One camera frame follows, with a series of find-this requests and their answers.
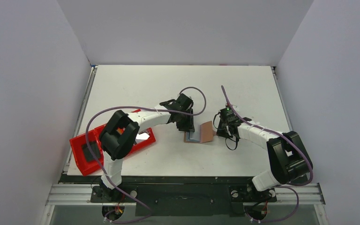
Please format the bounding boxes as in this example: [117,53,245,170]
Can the tan leather card holder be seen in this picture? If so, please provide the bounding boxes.
[183,120,216,143]

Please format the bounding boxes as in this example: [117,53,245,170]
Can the silver mirrored card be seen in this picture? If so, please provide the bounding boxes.
[135,130,150,145]

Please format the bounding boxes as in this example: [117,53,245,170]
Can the red three-compartment bin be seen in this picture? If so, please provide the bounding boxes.
[69,124,156,176]

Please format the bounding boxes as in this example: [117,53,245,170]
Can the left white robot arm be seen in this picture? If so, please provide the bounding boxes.
[99,94,195,195]

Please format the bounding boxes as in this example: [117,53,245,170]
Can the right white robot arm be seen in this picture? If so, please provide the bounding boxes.
[217,106,313,192]

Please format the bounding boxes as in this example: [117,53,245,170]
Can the black cards in bin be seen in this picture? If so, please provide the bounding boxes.
[82,141,102,163]

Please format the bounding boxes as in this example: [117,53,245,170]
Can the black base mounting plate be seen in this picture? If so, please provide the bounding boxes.
[59,173,308,218]

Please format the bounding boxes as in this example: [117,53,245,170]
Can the aluminium frame rail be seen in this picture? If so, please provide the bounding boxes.
[41,183,328,225]

